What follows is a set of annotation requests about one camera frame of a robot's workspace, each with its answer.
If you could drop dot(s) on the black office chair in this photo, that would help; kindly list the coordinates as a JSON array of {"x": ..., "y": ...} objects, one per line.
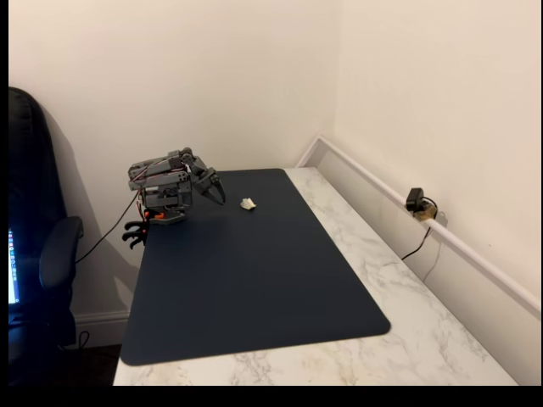
[{"x": 34, "y": 169}]

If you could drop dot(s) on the black webcam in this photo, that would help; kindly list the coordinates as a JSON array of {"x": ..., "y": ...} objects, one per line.
[{"x": 413, "y": 199}]

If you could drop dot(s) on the white baseboard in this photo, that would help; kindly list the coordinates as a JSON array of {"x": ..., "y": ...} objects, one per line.
[{"x": 102, "y": 322}]

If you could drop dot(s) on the white angular plastic object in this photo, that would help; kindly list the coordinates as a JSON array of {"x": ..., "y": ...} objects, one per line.
[{"x": 248, "y": 204}]

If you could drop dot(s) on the dark blue desk mat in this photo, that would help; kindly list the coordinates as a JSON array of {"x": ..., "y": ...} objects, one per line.
[{"x": 254, "y": 275}]

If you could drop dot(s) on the black clamp with orange tip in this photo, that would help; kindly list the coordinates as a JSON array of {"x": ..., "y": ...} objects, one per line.
[
  {"x": 135, "y": 242},
  {"x": 135, "y": 226}
]

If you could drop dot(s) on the yellowish webcam mount block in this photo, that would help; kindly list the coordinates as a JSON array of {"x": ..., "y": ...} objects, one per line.
[{"x": 426, "y": 213}]

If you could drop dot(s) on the grey SO-100 robot arm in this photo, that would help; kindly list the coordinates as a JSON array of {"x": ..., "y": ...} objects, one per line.
[{"x": 165, "y": 182}]

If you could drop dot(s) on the white rail trim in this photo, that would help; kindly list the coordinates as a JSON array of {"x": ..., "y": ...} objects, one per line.
[{"x": 466, "y": 251}]

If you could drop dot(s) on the lit laptop screen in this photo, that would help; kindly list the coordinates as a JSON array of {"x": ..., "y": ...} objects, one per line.
[{"x": 13, "y": 267}]

